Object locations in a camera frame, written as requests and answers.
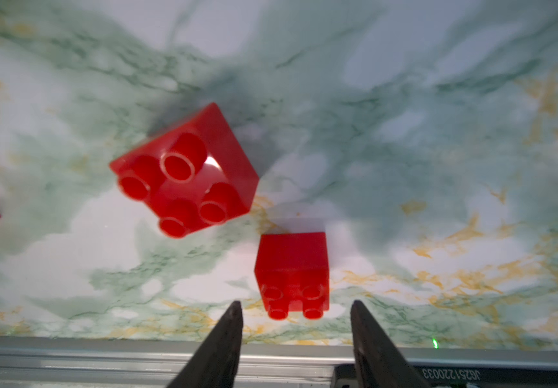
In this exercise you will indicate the small red lego brick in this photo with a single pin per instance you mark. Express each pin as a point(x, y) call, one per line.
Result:
point(292, 272)

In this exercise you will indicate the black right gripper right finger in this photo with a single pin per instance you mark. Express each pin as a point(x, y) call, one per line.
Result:
point(378, 363)

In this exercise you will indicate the red square lego brick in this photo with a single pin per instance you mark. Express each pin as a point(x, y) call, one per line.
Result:
point(192, 175)

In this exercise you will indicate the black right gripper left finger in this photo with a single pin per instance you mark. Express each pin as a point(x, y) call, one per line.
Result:
point(215, 362)

